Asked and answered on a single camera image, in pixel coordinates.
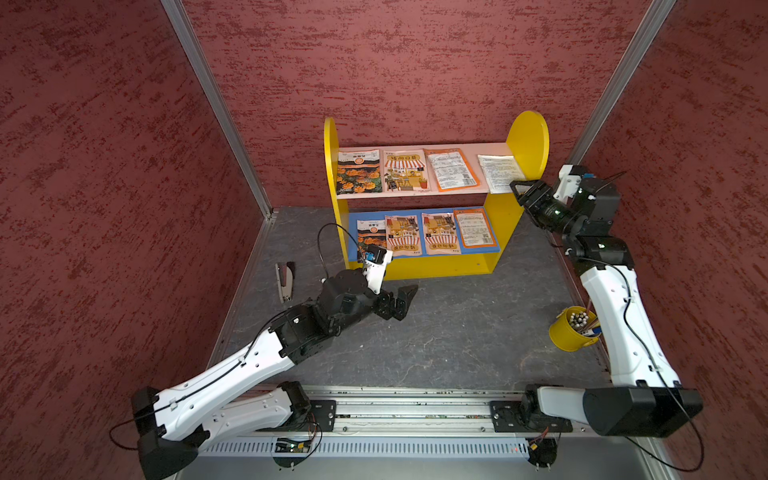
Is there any stapler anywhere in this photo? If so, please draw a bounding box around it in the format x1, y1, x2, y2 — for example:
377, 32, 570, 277
275, 262, 295, 303

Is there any marigold seed bag top shelf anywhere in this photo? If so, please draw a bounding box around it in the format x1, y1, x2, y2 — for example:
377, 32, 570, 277
335, 149, 383, 195

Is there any left aluminium corner post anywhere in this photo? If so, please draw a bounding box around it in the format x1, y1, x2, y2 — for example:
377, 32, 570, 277
161, 0, 273, 220

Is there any sunflower seed bag lower right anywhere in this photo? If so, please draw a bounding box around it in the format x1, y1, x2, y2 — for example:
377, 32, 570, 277
422, 213, 461, 256

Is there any sunflower shop seed bag top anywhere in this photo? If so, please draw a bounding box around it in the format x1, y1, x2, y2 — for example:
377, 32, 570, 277
383, 149, 430, 192

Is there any yellow shelf unit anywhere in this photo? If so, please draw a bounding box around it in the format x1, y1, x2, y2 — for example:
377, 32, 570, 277
324, 111, 550, 280

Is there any orange seed bag lower shelf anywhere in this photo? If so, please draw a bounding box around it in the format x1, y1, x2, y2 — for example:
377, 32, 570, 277
454, 208, 497, 249

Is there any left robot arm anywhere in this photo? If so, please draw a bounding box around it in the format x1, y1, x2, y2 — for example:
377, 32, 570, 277
131, 269, 418, 479

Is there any white seed bag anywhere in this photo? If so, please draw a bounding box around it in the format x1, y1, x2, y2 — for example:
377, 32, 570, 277
478, 155, 526, 194

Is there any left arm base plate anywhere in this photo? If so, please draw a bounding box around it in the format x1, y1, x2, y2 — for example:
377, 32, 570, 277
262, 399, 337, 433

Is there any yellow pen cup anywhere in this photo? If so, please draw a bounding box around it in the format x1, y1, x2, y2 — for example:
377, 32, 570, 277
548, 306, 602, 352

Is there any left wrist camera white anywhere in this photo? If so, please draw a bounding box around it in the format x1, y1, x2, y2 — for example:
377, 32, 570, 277
362, 244, 393, 294

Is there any sunflower seed bag lower left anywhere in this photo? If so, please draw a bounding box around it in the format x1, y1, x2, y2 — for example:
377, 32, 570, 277
386, 215, 422, 258

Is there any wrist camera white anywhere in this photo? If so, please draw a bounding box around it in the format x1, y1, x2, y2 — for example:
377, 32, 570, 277
362, 244, 393, 294
554, 164, 594, 203

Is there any orange bordered seed bag top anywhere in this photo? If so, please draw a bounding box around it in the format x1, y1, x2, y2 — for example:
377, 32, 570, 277
424, 148, 479, 192

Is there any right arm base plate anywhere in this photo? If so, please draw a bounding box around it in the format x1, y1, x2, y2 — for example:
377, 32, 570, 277
489, 401, 574, 435

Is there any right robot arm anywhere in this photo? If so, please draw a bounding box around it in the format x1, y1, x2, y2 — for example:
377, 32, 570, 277
510, 175, 703, 438

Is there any aluminium corner post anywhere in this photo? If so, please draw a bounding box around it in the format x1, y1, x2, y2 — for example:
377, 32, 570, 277
566, 0, 677, 165
161, 0, 273, 220

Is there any marigold seed bag lower shelf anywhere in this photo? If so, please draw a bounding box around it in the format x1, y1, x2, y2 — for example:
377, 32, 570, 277
356, 219, 388, 262

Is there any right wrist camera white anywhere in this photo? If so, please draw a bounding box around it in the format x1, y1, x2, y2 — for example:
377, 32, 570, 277
554, 164, 594, 203

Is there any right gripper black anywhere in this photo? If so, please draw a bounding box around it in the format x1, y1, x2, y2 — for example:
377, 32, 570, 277
509, 178, 582, 237

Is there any marigold seed bag shelf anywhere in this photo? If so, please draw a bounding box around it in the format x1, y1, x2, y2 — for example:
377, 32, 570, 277
335, 149, 383, 195
356, 219, 388, 262

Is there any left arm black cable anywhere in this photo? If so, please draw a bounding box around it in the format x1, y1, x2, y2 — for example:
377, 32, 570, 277
107, 222, 362, 451

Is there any right aluminium corner post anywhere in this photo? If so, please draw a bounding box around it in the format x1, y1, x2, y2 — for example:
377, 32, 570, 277
566, 0, 677, 165

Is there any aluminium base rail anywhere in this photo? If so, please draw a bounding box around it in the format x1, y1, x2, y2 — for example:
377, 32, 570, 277
147, 385, 682, 480

